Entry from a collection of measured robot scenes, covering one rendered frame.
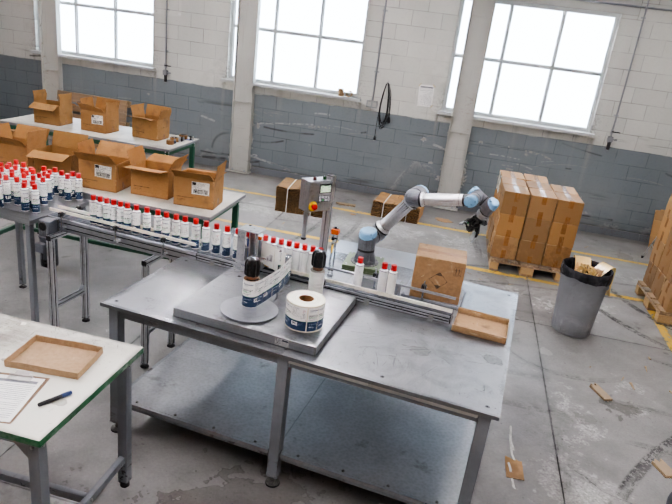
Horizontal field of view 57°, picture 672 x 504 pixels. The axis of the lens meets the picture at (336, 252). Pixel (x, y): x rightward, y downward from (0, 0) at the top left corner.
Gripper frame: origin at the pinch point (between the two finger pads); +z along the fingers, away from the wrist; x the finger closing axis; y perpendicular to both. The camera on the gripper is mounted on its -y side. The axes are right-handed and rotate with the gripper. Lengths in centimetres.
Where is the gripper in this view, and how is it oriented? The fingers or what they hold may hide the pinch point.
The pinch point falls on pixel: (465, 233)
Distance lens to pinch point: 410.0
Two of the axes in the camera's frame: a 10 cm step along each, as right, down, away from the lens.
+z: -4.0, 5.5, 7.4
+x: 4.2, 8.2, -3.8
